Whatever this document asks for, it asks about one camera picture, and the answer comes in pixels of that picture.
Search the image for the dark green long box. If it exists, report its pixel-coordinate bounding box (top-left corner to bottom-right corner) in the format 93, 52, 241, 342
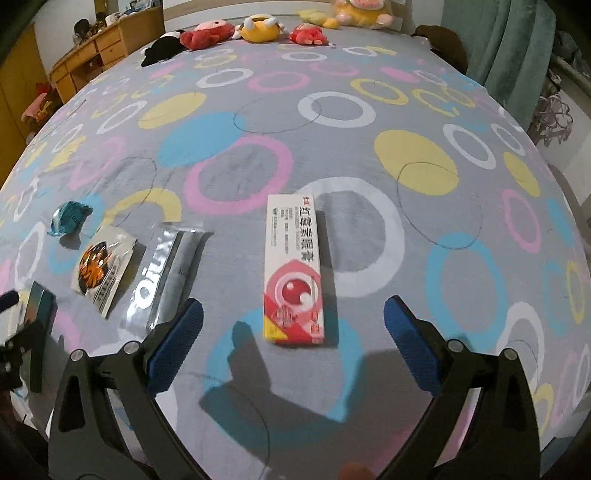
21, 281, 56, 393

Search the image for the grey foil pouch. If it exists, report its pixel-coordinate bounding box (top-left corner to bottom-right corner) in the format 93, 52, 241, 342
119, 222, 206, 337

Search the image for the orange print snack packet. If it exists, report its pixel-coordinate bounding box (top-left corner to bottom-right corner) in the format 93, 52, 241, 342
70, 225, 136, 319

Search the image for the teal wrapper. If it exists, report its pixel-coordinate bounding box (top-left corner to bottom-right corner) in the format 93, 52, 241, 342
47, 201, 93, 237

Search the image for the red white medicine box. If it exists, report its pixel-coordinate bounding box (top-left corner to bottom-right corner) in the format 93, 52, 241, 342
263, 194, 325, 345

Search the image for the bed with circle-pattern sheet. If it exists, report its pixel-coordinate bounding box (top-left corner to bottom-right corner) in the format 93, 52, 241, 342
1, 29, 590, 479

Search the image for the black white plush toy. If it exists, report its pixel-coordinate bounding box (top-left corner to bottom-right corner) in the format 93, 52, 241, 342
140, 30, 186, 67

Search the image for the wooden desk with drawers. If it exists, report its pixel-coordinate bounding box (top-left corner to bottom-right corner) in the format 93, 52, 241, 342
50, 6, 164, 104

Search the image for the teal green curtain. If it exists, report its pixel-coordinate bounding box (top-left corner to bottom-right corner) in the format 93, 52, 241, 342
442, 0, 556, 129

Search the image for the yellow bee plush toy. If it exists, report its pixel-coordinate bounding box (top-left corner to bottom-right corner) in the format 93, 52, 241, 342
232, 14, 284, 44

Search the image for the small red plush toy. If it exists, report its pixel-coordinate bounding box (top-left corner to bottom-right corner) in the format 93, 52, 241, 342
288, 23, 329, 46

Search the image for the large yellow pig plush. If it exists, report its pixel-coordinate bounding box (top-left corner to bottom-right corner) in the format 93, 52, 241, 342
334, 0, 394, 29

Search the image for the yellow green plush toy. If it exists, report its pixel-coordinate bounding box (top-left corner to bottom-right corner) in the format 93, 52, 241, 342
297, 9, 341, 30

